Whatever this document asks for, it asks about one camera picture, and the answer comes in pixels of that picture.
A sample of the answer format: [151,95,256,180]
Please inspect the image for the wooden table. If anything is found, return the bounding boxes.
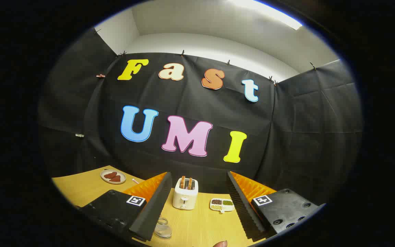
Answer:
[52,166,280,247]

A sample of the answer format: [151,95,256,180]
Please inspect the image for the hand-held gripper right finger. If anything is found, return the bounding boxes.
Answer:
[226,171,326,242]

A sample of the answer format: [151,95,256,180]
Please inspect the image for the clear plastic bottle green label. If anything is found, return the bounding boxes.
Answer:
[154,216,173,239]

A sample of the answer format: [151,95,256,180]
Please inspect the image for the white divided dish with beans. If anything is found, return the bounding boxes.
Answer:
[210,198,235,213]

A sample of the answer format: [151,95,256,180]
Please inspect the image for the small white plate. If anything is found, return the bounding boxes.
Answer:
[100,169,127,185]

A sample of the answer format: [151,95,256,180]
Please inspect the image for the white toaster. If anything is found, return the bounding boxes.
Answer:
[172,177,199,210]

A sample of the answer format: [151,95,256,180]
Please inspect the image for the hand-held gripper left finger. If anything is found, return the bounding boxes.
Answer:
[76,172,173,246]

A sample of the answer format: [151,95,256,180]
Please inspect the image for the black backdrop cloth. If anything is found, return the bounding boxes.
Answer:
[38,29,364,206]

